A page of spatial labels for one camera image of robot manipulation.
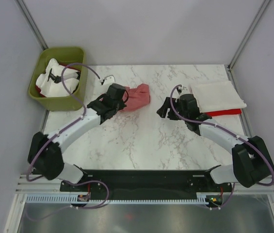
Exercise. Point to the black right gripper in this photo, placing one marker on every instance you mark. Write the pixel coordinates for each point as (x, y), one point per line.
(162, 110)

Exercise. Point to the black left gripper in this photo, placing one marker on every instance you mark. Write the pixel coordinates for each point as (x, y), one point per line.
(122, 105)

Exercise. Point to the pink t-shirt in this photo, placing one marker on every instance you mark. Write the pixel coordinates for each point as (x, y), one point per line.
(138, 97)

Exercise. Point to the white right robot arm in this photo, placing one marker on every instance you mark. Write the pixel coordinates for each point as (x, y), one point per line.
(251, 161)

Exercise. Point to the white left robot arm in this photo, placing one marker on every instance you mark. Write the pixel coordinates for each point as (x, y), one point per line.
(46, 151)

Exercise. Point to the folded cream t-shirt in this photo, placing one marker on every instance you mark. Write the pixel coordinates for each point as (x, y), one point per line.
(217, 96)

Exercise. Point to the white t-shirt in bin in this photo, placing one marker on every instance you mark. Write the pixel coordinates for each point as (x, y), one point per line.
(54, 82)

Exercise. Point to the folded red t-shirt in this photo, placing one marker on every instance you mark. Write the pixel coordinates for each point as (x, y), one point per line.
(225, 112)

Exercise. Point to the olive green plastic bin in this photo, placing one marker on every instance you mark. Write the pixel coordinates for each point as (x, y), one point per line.
(65, 56)

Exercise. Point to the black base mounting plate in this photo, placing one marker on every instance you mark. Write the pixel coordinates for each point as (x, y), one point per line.
(146, 184)

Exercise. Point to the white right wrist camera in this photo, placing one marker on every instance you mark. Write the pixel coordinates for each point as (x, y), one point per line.
(181, 90)

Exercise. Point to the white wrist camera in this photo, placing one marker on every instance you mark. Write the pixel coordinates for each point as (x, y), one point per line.
(108, 80)
(181, 90)

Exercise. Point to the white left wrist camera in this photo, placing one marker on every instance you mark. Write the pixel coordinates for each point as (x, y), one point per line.
(108, 80)

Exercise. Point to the left aluminium frame post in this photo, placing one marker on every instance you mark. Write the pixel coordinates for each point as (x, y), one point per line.
(32, 24)

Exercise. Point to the aluminium frame post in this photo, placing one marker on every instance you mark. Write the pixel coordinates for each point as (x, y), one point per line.
(32, 24)
(253, 25)

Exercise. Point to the aluminium front rail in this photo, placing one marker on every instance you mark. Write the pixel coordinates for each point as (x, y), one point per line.
(44, 186)

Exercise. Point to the white slotted cable duct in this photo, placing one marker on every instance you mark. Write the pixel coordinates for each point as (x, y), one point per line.
(79, 199)

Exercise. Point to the right aluminium frame post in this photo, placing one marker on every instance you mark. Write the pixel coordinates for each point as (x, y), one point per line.
(253, 25)

